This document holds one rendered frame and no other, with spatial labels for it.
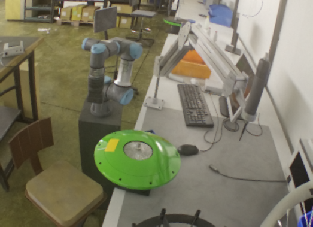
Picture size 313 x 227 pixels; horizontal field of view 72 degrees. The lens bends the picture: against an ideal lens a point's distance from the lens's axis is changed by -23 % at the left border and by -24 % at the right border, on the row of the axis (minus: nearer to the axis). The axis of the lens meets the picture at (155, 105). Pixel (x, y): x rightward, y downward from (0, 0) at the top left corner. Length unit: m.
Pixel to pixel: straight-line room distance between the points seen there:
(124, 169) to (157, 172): 0.11
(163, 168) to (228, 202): 0.34
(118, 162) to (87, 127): 0.63
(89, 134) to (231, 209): 0.90
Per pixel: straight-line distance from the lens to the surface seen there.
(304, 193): 0.42
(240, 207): 1.11
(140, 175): 0.89
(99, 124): 1.49
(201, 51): 1.01
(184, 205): 1.04
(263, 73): 0.72
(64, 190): 1.43
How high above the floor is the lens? 1.72
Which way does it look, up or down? 31 degrees down
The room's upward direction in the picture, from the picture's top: 9 degrees clockwise
